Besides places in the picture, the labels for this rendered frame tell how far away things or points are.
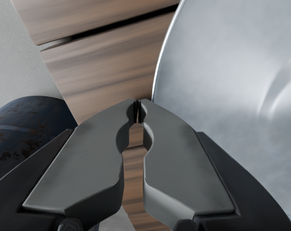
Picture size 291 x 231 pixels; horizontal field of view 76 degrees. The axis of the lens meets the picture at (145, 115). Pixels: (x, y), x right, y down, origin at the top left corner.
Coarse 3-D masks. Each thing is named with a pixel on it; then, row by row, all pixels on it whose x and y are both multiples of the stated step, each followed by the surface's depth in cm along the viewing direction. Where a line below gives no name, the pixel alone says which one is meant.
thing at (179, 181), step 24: (144, 120) 9; (168, 120) 9; (144, 144) 10; (168, 144) 8; (192, 144) 8; (144, 168) 7; (168, 168) 7; (192, 168) 7; (144, 192) 7; (168, 192) 6; (192, 192) 6; (216, 192) 6; (168, 216) 6; (192, 216) 5
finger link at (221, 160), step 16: (208, 144) 8; (224, 160) 7; (224, 176) 6; (240, 176) 6; (240, 192) 6; (256, 192) 6; (240, 208) 5; (256, 208) 5; (272, 208) 5; (208, 224) 5; (224, 224) 5; (240, 224) 5; (256, 224) 5; (272, 224) 5; (288, 224) 5
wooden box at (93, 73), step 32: (32, 0) 10; (64, 0) 10; (96, 0) 10; (128, 0) 10; (160, 0) 10; (32, 32) 11; (64, 32) 11; (96, 32) 19; (128, 32) 11; (160, 32) 11; (64, 64) 12; (96, 64) 12; (128, 64) 12; (64, 96) 13; (96, 96) 13; (128, 96) 13; (128, 160) 17; (128, 192) 19; (160, 224) 22
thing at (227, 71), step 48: (192, 0) 10; (240, 0) 10; (288, 0) 10; (192, 48) 12; (240, 48) 12; (288, 48) 12; (192, 96) 13; (240, 96) 13; (288, 96) 13; (240, 144) 16; (288, 144) 15; (288, 192) 19
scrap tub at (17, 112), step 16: (32, 96) 51; (0, 112) 44; (16, 112) 43; (32, 112) 44; (48, 112) 46; (64, 112) 48; (0, 128) 37; (16, 128) 38; (32, 128) 39; (48, 128) 41; (64, 128) 44; (0, 144) 34; (16, 144) 34; (32, 144) 36; (0, 160) 31; (16, 160) 32; (0, 176) 29; (96, 224) 40
